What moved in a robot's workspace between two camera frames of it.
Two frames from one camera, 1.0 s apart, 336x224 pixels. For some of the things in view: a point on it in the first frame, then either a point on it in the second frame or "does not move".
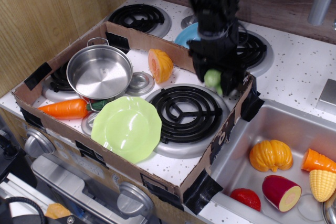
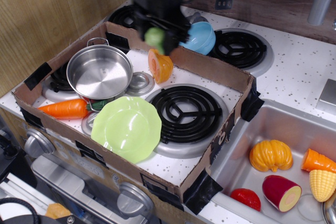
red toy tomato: [247, 197] does not move
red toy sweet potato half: [282, 193] does not move
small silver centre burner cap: [142, 83] does not move
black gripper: [222, 52] -> [166, 7]
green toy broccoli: [212, 78] -> [155, 38]
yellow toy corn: [323, 184] does not move
